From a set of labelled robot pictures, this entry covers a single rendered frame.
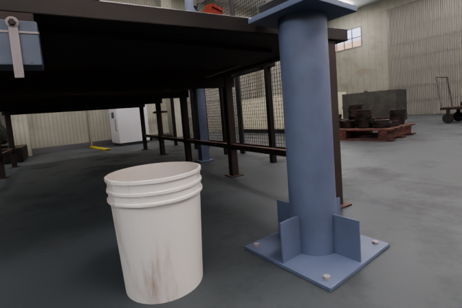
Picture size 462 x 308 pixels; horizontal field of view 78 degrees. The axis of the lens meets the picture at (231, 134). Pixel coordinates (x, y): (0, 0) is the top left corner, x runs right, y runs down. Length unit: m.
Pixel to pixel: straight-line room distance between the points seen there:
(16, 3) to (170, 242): 0.79
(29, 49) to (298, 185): 0.92
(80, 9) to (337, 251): 1.15
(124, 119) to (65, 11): 5.45
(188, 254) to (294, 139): 0.51
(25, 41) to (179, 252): 0.73
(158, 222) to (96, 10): 0.67
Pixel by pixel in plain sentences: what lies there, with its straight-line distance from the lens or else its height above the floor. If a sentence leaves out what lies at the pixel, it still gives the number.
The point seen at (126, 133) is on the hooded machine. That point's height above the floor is 0.26.
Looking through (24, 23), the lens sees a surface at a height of 0.82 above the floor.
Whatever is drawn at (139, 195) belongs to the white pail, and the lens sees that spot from 0.84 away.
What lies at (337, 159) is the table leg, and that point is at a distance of 1.59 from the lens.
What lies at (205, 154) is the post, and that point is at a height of 0.08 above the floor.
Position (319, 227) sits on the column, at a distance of 1.09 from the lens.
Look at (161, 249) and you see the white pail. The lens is 0.90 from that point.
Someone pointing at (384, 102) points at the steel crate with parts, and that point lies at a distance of 6.00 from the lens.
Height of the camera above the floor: 0.54
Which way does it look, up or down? 5 degrees down
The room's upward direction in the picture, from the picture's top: 5 degrees counter-clockwise
